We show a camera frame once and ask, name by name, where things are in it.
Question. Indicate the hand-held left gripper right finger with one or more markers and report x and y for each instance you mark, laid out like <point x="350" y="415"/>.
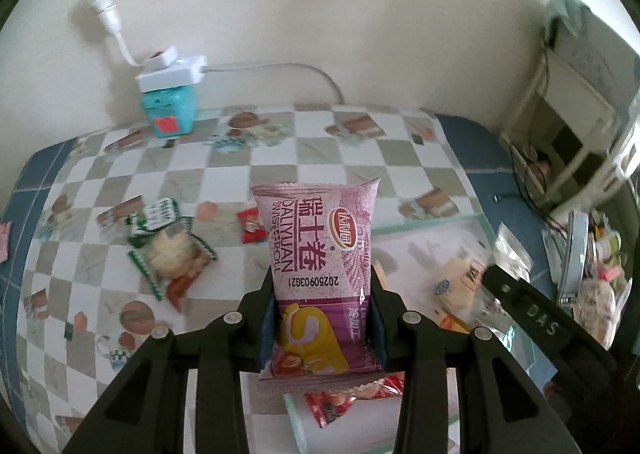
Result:
<point x="381" y="339"/>

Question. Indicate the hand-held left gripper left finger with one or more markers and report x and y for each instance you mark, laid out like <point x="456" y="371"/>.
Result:
<point x="264" y="339"/>

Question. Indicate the clear plastic storage box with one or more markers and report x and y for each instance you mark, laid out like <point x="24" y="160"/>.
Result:
<point x="370" y="426"/>

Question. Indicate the pink snack packet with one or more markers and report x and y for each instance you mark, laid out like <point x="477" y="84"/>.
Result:
<point x="315" y="259"/>
<point x="3" y="239"/>

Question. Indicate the round pastry packet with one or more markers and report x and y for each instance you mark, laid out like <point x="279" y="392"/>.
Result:
<point x="595" y="304"/>

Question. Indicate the large red snack packet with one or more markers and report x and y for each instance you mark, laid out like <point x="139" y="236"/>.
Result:
<point x="345" y="391"/>

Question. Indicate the clear zip bag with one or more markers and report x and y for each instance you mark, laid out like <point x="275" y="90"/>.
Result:
<point x="512" y="249"/>

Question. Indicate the cream snack packet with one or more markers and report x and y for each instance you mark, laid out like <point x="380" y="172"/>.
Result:
<point x="457" y="281"/>

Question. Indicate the small red snack packet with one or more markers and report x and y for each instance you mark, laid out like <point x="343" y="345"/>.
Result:
<point x="252" y="226"/>

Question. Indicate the green-edged pastry packet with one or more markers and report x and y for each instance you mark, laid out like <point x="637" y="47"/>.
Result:
<point x="167" y="254"/>

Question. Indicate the green snack packet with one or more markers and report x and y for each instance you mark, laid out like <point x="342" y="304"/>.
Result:
<point x="152" y="216"/>

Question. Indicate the checkered plastic tablecloth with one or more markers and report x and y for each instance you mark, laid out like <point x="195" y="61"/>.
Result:
<point x="325" y="154"/>

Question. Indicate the white shelf unit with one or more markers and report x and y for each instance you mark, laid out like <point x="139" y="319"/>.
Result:
<point x="575" y="99"/>

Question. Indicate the teal box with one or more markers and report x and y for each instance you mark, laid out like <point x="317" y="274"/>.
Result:
<point x="167" y="109"/>

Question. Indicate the teal cloth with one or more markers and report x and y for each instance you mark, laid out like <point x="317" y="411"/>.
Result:
<point x="565" y="9"/>

